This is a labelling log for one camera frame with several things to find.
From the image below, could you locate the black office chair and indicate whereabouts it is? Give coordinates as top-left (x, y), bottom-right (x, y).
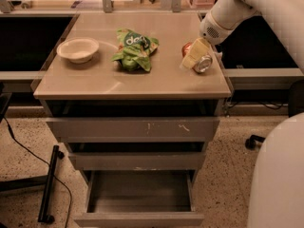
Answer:
top-left (244, 79), bottom-right (304, 150)

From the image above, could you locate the grey drawer cabinet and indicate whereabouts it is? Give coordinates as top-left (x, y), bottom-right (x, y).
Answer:
top-left (30, 11), bottom-right (234, 228)

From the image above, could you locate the top grey drawer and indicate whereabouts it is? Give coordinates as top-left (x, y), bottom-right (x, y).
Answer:
top-left (47, 117), bottom-right (219, 143)

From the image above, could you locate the black floor stand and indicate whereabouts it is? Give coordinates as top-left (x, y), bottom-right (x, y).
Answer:
top-left (0, 145), bottom-right (65, 224)

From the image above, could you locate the orange soda can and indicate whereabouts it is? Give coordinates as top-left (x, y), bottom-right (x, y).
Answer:
top-left (180, 42), bottom-right (214, 74)

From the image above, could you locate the open bottom grey drawer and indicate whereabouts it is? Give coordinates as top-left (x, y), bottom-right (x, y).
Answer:
top-left (74, 171), bottom-right (203, 228)

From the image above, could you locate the middle grey drawer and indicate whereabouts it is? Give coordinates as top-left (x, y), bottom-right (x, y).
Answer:
top-left (68, 152), bottom-right (204, 170)

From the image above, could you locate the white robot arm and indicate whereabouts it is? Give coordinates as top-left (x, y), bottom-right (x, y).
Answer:
top-left (199, 0), bottom-right (304, 228)

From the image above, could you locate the black floor cable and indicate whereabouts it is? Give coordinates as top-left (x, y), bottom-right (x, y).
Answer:
top-left (2, 117), bottom-right (73, 228)

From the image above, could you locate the green chip bag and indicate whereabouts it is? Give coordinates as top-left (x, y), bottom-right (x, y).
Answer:
top-left (111, 28), bottom-right (159, 72)

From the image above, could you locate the white paper bowl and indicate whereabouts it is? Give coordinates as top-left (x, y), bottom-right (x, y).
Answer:
top-left (56, 37), bottom-right (99, 64)

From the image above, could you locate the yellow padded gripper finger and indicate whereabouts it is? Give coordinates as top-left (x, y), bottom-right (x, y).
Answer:
top-left (179, 37), bottom-right (212, 70)

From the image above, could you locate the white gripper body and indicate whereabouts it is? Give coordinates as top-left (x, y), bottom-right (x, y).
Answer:
top-left (199, 11), bottom-right (234, 45)

